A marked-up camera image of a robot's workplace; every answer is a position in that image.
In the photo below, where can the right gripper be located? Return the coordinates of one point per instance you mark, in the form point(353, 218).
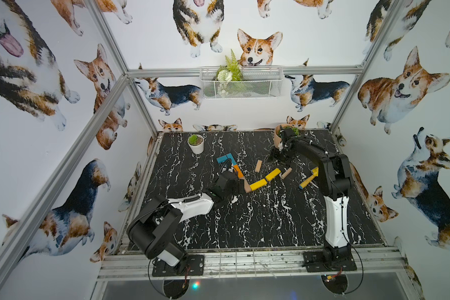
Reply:
point(274, 154)

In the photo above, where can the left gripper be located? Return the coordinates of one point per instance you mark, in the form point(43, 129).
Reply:
point(234, 174)

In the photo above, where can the orange block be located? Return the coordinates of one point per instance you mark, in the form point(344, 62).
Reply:
point(239, 173)

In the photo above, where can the yellow block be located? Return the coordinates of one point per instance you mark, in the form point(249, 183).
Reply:
point(273, 174)
point(258, 184)

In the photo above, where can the teal long block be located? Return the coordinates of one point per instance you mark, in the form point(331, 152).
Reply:
point(230, 156)

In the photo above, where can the natural wood block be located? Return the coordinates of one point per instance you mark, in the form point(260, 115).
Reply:
point(286, 173)
point(258, 166)
point(247, 187)

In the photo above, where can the natural wood block front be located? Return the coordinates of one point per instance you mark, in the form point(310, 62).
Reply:
point(247, 187)

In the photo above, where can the teal short block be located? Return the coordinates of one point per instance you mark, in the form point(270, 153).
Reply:
point(221, 159)

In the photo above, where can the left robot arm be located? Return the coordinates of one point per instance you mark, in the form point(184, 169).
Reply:
point(155, 226)

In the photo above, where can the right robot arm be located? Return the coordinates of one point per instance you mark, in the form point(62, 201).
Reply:
point(334, 182)

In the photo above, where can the green succulent plant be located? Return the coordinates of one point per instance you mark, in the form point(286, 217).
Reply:
point(295, 130)

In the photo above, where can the beige plant pot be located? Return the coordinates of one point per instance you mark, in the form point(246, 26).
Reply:
point(278, 143)

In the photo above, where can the yellow toy shovel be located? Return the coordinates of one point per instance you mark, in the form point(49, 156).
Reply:
point(307, 181)

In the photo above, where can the small white plant pot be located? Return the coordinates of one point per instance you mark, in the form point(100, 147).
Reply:
point(197, 150)

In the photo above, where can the small green plant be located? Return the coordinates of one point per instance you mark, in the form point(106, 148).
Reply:
point(194, 140)

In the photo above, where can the fern and white flower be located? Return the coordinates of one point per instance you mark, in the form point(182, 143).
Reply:
point(229, 73)

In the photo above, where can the white wire basket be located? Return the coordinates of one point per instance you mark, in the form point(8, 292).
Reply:
point(258, 82)

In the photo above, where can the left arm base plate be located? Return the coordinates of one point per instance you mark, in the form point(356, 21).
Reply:
point(191, 265)

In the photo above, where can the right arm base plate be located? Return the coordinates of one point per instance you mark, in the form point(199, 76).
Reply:
point(317, 262)

